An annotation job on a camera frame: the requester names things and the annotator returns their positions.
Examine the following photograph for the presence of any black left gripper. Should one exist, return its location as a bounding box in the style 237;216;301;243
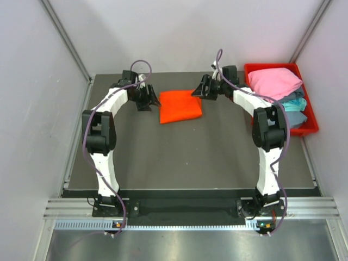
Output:
130;83;160;111

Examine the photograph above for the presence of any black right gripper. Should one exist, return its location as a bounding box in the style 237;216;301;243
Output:
191;75;227;101

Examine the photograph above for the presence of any orange t-shirt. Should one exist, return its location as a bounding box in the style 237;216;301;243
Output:
159;90;203;124

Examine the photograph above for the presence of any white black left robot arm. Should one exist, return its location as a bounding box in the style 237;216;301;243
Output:
82;70;161;216

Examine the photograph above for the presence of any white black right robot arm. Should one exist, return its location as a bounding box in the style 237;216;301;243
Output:
191;62;288;215

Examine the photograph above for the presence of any pink folded t-shirt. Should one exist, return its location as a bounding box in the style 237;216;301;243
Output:
247;67;303;101

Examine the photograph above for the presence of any blue-grey folded t-shirt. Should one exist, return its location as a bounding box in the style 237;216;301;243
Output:
286;111;307;129

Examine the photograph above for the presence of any grey-blue folded t-shirt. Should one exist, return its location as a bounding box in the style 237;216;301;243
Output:
279;87;305;103

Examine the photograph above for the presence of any teal folded t-shirt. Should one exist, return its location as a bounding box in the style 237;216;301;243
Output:
282;97;307;112

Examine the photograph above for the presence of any red plastic bin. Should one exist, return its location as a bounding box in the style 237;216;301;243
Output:
244;63;319;136

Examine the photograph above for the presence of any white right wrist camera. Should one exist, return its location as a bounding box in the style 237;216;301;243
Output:
211;61;222;81

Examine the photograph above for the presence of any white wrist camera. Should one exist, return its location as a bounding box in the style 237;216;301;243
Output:
136;74;146;89
211;61;222;81

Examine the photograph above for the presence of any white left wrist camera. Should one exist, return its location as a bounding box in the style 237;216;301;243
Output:
136;74;146;89

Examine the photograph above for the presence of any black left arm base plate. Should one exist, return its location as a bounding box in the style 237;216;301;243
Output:
92;197;140;218

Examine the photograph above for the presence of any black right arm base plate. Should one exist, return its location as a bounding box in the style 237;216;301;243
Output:
236;198;285;220

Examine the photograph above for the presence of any aluminium frame rail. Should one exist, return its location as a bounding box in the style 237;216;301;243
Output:
43;197;340;219

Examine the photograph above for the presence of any grey slotted cable duct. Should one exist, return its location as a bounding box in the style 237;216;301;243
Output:
54;219;271;232

